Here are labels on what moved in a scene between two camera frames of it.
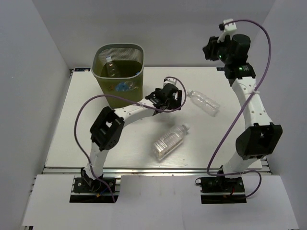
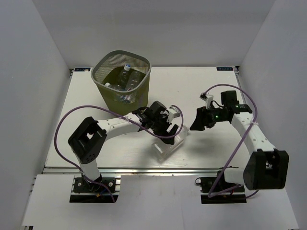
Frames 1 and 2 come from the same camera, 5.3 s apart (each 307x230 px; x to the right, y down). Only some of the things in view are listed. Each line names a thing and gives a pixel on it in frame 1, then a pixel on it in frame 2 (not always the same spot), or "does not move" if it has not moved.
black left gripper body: [174, 104] -> [159, 125]
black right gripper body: [216, 51] -> [214, 116]
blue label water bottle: [126, 86] -> [125, 99]
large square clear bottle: [168, 142] does not move
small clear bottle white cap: [203, 102] -> [135, 77]
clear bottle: [111, 68] -> [116, 86]
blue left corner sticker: [81, 69] does not move
